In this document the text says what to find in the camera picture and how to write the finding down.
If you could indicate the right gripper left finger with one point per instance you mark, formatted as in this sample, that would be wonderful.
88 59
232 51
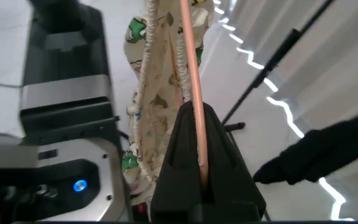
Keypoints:
176 174

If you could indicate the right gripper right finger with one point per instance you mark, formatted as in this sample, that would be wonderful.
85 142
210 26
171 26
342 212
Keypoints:
228 180

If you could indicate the cream printed garment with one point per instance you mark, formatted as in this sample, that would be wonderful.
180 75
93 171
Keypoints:
154 118

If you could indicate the black garment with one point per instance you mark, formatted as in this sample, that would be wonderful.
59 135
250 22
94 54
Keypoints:
322 152

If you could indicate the pink clothes hanger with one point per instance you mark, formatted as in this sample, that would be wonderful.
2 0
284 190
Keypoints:
193 62

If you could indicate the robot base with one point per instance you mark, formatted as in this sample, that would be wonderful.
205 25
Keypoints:
67 93

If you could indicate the black clothes rack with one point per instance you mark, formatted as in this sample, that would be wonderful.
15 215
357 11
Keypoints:
278 53

